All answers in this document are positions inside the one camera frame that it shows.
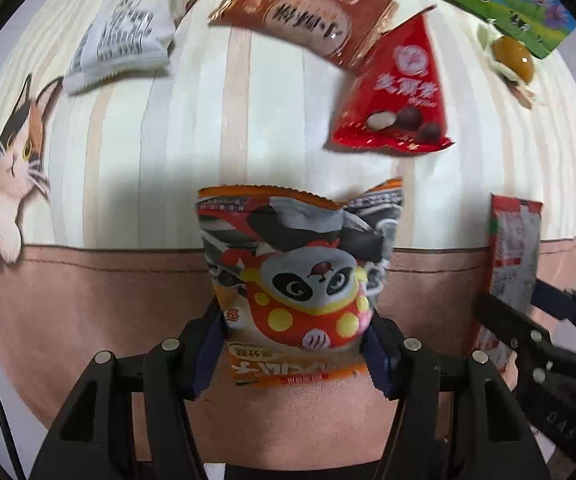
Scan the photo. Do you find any red white packet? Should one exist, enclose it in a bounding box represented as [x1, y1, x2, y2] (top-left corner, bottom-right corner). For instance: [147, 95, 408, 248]
[472, 193, 545, 373]

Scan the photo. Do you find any panda snack packet orange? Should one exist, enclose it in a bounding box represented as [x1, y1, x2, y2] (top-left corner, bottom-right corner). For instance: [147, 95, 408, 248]
[197, 179, 403, 387]

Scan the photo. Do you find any red chocolate ball packet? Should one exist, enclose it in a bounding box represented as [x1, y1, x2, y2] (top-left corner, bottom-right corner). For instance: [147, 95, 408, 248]
[331, 6, 452, 156]

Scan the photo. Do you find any packaged braised egg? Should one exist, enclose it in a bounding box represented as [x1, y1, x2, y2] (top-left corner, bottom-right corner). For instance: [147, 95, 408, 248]
[475, 20, 539, 110]

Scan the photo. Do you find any white grey snack packet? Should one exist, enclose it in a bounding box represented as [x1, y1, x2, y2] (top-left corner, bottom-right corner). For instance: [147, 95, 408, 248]
[62, 0, 197, 96]

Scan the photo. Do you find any brown cake snack packet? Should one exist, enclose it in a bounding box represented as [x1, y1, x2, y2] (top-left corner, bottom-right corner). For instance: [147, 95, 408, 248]
[209, 0, 399, 70]

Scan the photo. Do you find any striped cat blanket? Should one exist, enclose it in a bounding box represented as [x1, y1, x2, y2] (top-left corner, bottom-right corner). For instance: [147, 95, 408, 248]
[0, 0, 576, 464]

